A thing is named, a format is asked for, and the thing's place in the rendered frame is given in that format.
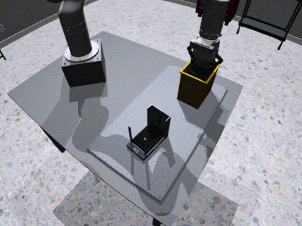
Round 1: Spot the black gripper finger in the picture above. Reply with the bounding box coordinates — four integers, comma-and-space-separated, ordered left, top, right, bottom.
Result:
187, 46, 196, 66
209, 53, 223, 74

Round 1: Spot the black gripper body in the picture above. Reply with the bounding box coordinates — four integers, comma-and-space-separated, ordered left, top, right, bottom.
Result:
193, 38, 220, 62

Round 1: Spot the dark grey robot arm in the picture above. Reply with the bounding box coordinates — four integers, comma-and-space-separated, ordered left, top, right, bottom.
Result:
47, 0, 229, 62

